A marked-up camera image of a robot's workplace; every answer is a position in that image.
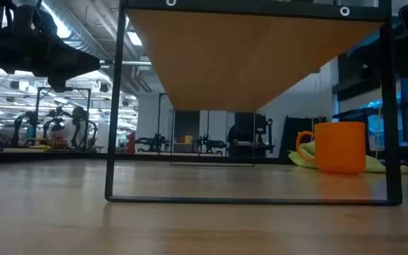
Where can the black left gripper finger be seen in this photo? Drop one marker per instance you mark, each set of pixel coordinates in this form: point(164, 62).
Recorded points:
point(57, 84)

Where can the bright orange plastic mug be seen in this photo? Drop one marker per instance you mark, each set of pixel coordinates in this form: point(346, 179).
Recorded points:
point(338, 148)

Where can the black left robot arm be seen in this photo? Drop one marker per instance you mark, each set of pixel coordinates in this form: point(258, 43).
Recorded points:
point(27, 17)

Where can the black background robot arm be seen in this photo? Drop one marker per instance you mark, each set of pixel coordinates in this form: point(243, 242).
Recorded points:
point(81, 122)
point(21, 124)
point(154, 143)
point(211, 144)
point(56, 118)

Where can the ceiling light panel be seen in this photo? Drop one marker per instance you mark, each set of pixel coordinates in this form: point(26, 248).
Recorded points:
point(134, 38)

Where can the red background object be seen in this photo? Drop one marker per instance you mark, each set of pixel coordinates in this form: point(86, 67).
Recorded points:
point(131, 142)

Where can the yellow and red box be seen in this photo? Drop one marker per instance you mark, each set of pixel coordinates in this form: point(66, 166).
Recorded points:
point(186, 139)

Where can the black office chair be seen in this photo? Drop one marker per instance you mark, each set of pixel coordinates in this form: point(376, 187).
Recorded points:
point(246, 134)

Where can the black upright panel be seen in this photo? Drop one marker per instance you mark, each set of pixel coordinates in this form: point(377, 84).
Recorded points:
point(297, 136)

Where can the light green cloth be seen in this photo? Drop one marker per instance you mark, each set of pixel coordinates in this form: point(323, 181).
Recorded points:
point(305, 157)

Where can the silver ceiling duct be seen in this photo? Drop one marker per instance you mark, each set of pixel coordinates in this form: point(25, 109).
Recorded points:
point(83, 28)

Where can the black frame wooden top shelf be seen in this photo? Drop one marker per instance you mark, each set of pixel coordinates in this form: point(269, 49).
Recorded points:
point(239, 60)

